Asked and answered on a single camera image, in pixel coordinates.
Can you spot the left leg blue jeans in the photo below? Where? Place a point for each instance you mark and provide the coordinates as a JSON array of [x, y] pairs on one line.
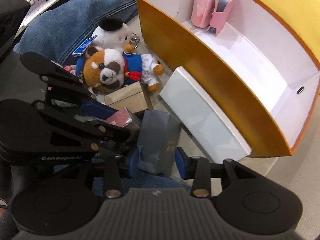
[[55, 34]]

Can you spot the red dark book box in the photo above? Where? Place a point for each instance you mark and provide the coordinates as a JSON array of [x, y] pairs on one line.
[[124, 118]]

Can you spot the beige sofa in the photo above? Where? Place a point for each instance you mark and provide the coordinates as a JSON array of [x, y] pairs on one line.
[[298, 173]]

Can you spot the dark grey box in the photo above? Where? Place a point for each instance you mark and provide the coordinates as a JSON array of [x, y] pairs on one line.
[[158, 139]]

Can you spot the brown cardboard small box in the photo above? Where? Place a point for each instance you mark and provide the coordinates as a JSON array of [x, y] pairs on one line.
[[134, 97]]

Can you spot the red panda sailor plush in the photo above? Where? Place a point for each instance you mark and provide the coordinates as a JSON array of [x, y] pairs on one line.
[[106, 70]]

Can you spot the pink fabric pouch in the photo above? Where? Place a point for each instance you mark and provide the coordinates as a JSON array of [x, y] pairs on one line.
[[202, 13]]

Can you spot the white glasses case box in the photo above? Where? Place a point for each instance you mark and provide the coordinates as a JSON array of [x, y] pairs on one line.
[[203, 118]]

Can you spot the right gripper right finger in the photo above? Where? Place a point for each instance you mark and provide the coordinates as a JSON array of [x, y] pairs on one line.
[[195, 168]]

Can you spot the yellow cushion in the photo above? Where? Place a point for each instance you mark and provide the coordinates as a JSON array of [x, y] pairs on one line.
[[301, 19]]

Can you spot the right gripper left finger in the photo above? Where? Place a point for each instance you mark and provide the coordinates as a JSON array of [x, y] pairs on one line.
[[115, 169]]

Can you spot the orange cardboard box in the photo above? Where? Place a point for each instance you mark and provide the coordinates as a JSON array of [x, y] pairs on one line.
[[255, 70]]

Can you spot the pink card holder wallet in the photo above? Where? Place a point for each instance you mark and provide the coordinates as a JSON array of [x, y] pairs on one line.
[[221, 12]]

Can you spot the white black plush dog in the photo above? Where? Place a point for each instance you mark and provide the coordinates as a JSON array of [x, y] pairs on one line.
[[111, 33]]

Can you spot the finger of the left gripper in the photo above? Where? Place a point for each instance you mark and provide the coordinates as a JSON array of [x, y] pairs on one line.
[[64, 86], [105, 135]]

